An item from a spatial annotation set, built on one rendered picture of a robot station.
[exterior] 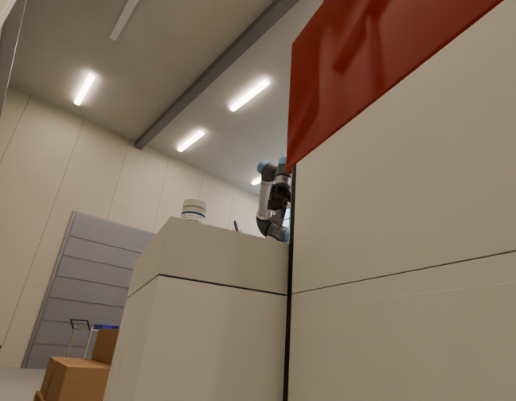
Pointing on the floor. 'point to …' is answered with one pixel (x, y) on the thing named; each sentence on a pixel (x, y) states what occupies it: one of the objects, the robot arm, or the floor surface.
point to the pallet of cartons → (80, 373)
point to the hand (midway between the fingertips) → (280, 227)
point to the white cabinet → (199, 344)
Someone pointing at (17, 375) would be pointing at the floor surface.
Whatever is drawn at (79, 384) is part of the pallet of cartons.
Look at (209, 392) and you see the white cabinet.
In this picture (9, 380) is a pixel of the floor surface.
